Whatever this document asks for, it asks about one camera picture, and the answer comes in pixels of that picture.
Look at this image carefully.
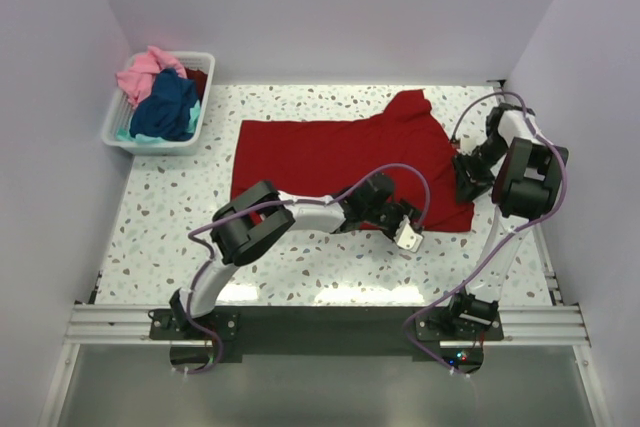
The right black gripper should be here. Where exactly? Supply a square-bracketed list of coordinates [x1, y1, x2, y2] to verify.
[451, 134, 508, 205]

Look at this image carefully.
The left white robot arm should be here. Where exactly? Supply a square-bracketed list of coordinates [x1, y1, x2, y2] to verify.
[169, 170, 423, 339]

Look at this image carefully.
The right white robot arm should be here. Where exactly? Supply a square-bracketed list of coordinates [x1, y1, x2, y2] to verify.
[441, 103, 568, 340]

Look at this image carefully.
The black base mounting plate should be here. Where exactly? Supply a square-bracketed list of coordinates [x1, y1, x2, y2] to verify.
[148, 306, 505, 372]

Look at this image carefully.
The dark red t shirt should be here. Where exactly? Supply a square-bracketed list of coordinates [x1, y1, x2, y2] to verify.
[185, 68, 208, 101]

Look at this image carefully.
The dark blue t shirt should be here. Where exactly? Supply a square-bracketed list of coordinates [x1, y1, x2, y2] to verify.
[129, 69, 200, 142]

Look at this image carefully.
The light teal t shirt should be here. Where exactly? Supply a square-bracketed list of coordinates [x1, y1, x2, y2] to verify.
[115, 101, 201, 144]

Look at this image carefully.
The pink t shirt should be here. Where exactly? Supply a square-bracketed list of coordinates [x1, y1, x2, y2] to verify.
[116, 46, 187, 109]

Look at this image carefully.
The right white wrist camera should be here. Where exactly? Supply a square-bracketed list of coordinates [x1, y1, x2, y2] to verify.
[450, 136, 477, 155]

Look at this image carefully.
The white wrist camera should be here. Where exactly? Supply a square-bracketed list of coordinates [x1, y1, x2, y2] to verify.
[450, 136, 477, 155]
[394, 224, 424, 253]

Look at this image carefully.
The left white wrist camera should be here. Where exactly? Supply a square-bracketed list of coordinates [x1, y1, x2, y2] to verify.
[394, 224, 424, 253]

